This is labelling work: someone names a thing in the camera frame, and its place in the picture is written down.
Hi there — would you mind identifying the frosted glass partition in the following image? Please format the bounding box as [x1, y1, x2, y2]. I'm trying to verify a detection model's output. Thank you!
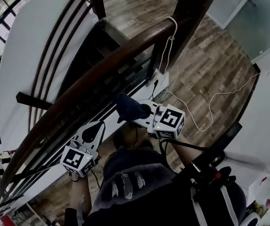
[206, 0, 270, 63]

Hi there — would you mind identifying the white cord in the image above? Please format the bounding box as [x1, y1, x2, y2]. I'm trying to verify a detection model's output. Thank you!
[159, 16, 179, 80]

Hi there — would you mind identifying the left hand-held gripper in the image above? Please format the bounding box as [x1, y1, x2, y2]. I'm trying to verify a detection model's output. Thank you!
[60, 121, 106, 178]

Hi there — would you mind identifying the person's right forearm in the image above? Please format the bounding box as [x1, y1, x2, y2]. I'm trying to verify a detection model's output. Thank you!
[172, 135, 202, 172]

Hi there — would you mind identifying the dark wooden newel post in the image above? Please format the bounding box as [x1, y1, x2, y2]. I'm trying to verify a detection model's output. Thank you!
[87, 0, 107, 20]
[164, 0, 218, 73]

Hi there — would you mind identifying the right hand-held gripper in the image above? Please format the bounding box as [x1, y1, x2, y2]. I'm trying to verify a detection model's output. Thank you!
[124, 99, 186, 140]

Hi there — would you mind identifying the person's left shoe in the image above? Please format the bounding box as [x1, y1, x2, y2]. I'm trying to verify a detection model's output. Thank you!
[113, 129, 131, 151]

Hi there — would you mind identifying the white power strip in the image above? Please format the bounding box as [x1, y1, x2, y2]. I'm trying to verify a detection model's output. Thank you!
[152, 68, 171, 89]

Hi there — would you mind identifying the long white cable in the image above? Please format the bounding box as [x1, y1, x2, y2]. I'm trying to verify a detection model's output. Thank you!
[167, 72, 261, 132]

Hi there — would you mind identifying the dark wooden staircase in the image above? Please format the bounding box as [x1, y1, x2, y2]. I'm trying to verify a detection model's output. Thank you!
[54, 18, 155, 104]

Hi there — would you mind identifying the black chest-mounted device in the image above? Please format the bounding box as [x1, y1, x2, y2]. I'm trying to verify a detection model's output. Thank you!
[183, 123, 244, 198]

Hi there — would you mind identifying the person's dark printed shirt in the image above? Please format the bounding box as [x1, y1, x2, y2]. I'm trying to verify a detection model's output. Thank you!
[64, 148, 247, 226]

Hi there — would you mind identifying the dark blue cloth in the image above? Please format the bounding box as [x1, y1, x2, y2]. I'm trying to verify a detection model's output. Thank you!
[115, 93, 153, 124]

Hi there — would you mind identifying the dark wooden handrail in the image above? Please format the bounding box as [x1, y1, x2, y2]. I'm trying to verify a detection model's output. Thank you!
[0, 16, 192, 221]

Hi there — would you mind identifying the person's left forearm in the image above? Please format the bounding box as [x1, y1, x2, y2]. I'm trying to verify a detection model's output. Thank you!
[69, 176, 93, 219]

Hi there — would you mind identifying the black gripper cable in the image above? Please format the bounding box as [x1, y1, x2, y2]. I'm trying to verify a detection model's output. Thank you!
[158, 139, 206, 174]

